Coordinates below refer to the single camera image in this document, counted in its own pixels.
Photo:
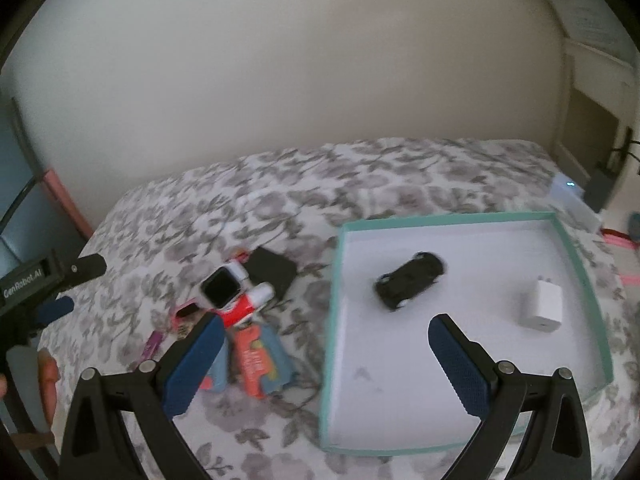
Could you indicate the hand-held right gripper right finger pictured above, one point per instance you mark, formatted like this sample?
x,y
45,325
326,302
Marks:
x,y
460,370

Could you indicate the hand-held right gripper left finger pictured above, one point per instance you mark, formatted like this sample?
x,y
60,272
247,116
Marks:
x,y
196,360

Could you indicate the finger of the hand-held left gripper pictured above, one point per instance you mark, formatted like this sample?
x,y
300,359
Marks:
x,y
86,266
54,310

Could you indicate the pink long packet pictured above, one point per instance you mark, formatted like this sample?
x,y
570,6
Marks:
x,y
152,344

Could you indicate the teal cardboard box tray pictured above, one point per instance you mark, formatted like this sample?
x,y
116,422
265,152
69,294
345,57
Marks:
x,y
390,360

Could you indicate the red white tube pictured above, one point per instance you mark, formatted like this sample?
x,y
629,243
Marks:
x,y
245,307

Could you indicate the white smartwatch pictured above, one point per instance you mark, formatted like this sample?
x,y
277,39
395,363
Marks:
x,y
222,287

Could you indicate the black toy car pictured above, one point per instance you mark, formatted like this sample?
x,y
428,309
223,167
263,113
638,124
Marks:
x,y
407,282

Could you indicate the white charger plug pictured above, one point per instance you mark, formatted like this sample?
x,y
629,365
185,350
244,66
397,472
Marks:
x,y
541,307

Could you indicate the person's left hand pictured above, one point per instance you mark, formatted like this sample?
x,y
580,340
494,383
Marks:
x,y
50,375

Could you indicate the pink board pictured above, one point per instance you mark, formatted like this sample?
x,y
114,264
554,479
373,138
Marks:
x,y
67,202

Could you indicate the grey wardrobe door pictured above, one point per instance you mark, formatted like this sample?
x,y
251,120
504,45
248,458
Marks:
x,y
17,195

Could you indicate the black square box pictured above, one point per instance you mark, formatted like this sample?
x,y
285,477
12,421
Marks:
x,y
270,270

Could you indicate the grey floral bedsheet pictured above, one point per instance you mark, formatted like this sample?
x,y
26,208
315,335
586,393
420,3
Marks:
x,y
200,200

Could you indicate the white device with light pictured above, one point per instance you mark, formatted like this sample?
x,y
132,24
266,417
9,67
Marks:
x,y
570,191

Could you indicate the dark grey box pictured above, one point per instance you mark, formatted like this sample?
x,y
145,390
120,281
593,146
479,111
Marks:
x,y
600,189

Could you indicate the white wooden shelf unit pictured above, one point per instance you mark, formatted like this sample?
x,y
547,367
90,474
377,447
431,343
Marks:
x,y
597,70

